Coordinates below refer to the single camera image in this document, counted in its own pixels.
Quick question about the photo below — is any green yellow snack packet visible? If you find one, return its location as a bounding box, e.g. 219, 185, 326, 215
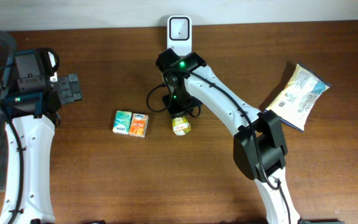
172, 116, 191, 136

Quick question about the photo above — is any orange tissue pack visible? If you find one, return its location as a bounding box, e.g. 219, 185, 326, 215
129, 113, 149, 138

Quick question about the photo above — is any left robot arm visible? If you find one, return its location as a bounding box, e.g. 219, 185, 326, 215
0, 48, 83, 223

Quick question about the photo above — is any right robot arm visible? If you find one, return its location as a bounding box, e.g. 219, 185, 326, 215
156, 49, 301, 224

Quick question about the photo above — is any white barcode scanner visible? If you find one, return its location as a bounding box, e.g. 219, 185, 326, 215
167, 15, 192, 57

